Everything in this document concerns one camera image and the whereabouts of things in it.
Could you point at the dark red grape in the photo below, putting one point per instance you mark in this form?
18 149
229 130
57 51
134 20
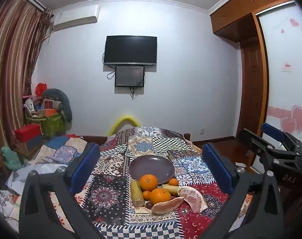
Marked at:
148 205

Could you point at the teal plush toy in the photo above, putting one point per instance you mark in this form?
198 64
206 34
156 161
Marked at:
11 158

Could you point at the patchwork tablecloth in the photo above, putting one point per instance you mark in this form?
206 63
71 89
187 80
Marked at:
111 196

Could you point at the red ornament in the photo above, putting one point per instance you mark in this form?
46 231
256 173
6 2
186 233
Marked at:
40 88

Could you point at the wall television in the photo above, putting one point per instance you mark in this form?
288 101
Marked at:
130 49

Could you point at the wooden bed footboard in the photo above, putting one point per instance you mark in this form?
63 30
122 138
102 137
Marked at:
93 139

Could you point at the patchwork blanket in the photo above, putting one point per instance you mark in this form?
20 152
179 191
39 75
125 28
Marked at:
58 149

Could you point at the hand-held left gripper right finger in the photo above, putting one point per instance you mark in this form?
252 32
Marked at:
215 169

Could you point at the wooden wardrobe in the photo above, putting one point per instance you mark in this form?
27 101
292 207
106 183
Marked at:
278 92

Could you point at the large orange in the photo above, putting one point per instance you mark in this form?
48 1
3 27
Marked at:
148 182
159 196

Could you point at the pinkish pomelo segment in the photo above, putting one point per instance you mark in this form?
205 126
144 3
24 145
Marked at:
166 206

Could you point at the yellow curved foam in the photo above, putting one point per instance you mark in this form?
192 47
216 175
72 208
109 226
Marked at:
123 120

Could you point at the striped brown curtain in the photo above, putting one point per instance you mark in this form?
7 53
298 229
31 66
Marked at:
13 54

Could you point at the purple plate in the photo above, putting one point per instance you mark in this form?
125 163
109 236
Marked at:
151 166

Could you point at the red box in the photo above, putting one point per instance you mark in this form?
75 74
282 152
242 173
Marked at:
27 132

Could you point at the brown wooden door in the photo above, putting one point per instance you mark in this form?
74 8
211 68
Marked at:
252 84

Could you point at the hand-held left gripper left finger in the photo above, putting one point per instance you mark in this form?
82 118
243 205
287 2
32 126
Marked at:
88 164

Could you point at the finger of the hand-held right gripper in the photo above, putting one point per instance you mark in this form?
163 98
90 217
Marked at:
253 142
273 130

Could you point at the white pomelo segment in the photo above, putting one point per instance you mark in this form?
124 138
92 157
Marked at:
193 199

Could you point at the white cloth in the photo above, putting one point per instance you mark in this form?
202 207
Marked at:
21 176

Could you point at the red wardrobe label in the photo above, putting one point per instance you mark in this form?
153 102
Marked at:
287 67

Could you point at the floral bed sheet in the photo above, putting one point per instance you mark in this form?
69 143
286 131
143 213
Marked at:
6 204

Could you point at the white air conditioner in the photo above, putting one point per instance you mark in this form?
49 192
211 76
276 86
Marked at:
76 17

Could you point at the small wall monitor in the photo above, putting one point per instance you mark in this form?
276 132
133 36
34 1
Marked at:
129 76

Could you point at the small mandarin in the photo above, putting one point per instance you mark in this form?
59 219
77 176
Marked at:
174 182
146 195

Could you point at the orange box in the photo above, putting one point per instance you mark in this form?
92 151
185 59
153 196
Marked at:
50 104

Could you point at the green box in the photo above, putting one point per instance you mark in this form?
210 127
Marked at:
52 124

